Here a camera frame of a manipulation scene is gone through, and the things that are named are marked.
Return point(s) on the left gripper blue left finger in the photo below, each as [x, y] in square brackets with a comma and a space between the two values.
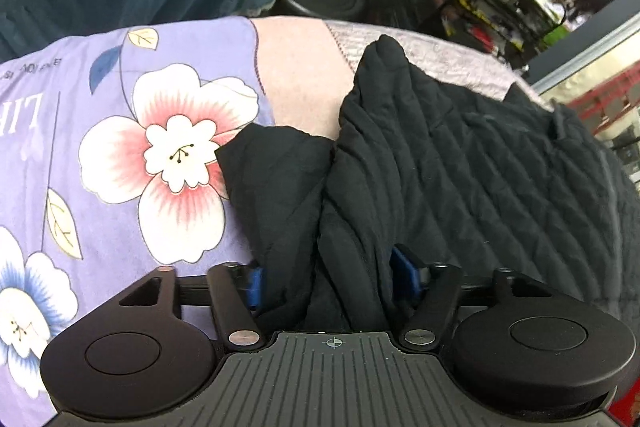
[254, 280]

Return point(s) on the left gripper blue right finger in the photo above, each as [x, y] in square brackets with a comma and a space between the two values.
[408, 272]

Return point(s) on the black quilted jacket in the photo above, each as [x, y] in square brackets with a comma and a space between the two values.
[455, 176]

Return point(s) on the lilac floral blanket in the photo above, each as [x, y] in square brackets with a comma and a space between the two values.
[109, 171]

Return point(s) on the pink white bed sheet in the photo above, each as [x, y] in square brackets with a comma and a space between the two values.
[308, 66]

